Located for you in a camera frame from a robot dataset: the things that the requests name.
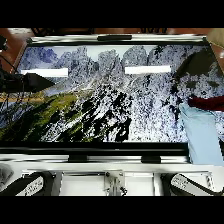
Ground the red garment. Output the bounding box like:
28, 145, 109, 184
187, 94, 224, 113

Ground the light blue garment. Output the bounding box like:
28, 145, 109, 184
179, 102, 224, 166

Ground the silver frame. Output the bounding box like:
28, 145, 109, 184
0, 33, 224, 197

